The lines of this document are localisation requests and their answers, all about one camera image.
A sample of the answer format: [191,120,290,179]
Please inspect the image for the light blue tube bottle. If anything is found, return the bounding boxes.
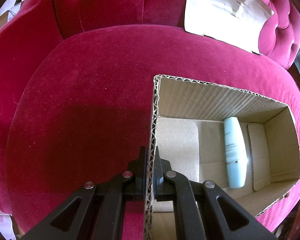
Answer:
[224,117,248,189]

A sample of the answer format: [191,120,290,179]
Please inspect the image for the brown paper sheet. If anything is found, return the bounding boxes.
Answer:
[184,0,274,54]

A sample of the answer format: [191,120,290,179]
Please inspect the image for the red velvet tufted sofa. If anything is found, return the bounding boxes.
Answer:
[0,0,300,232]

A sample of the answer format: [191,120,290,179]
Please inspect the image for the cardboard box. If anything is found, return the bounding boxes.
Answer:
[144,75,300,239]

